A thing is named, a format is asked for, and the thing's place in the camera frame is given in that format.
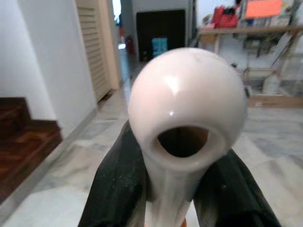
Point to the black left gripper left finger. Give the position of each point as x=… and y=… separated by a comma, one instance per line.
x=118, y=184

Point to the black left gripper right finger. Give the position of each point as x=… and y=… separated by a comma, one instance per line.
x=232, y=201

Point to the dark wooden staircase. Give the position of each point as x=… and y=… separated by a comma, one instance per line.
x=23, y=146

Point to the flat cardboard sheet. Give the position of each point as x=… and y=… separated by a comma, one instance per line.
x=279, y=101

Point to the red fire extinguisher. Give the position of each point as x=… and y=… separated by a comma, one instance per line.
x=129, y=46

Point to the beige louvered door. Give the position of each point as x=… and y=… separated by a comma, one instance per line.
x=94, y=47

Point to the blue carton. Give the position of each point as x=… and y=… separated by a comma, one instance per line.
x=159, y=47

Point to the dark brown door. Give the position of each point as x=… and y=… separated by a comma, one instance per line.
x=146, y=28

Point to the wooden shelf rack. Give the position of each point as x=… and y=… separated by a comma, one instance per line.
x=236, y=30

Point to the red bag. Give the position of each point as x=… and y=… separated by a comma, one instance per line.
x=223, y=17

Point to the orange paper sheet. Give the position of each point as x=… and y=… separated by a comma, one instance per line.
x=262, y=8

